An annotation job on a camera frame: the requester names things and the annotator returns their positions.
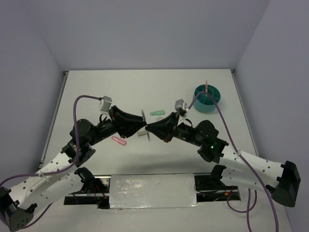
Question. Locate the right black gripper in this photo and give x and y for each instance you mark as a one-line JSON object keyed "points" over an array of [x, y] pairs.
{"points": [[164, 129]]}

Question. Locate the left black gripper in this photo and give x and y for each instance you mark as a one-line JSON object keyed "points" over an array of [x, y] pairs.
{"points": [[126, 124]]}

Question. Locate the grey slim pen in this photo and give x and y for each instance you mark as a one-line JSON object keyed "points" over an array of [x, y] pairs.
{"points": [[144, 119]]}

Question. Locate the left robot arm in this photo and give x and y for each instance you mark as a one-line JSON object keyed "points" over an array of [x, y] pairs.
{"points": [[64, 174]]}

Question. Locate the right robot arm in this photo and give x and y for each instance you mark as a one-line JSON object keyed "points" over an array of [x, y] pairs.
{"points": [[233, 167]]}

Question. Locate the pink correction tape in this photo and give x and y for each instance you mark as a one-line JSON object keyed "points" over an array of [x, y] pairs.
{"points": [[119, 140]]}

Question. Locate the grey eraser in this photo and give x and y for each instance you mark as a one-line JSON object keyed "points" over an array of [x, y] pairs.
{"points": [[141, 133]]}

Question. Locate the teal round organizer container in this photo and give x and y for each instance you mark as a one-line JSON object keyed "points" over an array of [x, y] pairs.
{"points": [[204, 104]]}

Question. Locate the silver foil tape sheet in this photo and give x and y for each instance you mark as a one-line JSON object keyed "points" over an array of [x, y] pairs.
{"points": [[152, 191]]}

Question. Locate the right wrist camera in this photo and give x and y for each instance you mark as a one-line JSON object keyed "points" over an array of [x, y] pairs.
{"points": [[181, 108]]}

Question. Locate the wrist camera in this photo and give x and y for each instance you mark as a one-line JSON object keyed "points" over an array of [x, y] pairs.
{"points": [[105, 104], [181, 108]]}

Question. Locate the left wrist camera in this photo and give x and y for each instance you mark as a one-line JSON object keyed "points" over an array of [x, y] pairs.
{"points": [[105, 104]]}

